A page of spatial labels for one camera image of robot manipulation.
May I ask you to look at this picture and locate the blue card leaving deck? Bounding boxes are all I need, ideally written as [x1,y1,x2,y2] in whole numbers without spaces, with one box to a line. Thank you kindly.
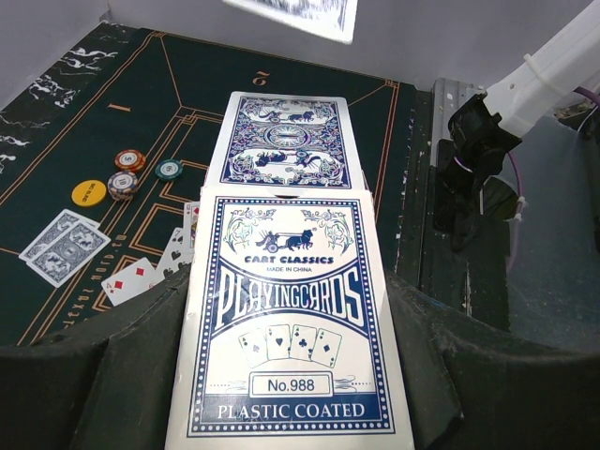
[204,91,368,190]

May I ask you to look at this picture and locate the yellow big blind button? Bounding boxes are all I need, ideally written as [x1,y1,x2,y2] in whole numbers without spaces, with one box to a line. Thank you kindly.
[71,179,107,207]

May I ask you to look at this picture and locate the peach blue chips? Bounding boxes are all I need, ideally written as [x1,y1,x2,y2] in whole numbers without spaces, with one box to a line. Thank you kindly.
[107,171,139,201]

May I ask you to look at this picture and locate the seven of spades card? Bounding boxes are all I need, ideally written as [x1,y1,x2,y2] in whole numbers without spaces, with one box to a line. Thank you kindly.
[156,227,193,281]

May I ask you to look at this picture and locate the green poker table mat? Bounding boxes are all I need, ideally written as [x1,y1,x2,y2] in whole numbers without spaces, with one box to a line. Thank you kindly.
[1,23,430,345]

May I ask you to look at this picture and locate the orange chips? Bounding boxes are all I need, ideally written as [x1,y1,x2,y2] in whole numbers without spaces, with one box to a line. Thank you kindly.
[114,149,146,173]

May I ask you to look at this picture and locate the aluminium mounting rail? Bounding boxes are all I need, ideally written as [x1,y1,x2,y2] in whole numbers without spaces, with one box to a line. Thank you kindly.
[430,78,483,167]

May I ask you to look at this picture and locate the playing card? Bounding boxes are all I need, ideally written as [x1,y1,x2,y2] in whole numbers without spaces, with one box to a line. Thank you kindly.
[19,209,99,262]

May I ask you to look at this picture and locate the queen face card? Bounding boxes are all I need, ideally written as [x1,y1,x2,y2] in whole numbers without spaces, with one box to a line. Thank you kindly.
[183,201,200,251]

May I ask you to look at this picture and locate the green chips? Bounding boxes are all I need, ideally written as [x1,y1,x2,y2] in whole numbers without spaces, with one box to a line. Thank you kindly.
[155,158,184,182]

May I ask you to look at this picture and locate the four of diamonds card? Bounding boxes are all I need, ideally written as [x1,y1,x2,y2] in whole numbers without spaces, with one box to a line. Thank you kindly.
[101,258,158,307]

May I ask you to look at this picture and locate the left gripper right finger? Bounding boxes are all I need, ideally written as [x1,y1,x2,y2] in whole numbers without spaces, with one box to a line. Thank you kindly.
[384,271,599,449]

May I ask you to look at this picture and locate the blue white card deck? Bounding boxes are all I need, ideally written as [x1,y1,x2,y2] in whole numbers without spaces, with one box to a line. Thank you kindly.
[165,187,414,449]

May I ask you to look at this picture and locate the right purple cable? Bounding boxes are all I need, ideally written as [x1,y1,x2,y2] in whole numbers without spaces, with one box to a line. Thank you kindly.
[505,86,600,273]

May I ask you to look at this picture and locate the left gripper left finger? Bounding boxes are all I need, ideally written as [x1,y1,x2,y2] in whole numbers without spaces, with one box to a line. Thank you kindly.
[1,265,190,449]

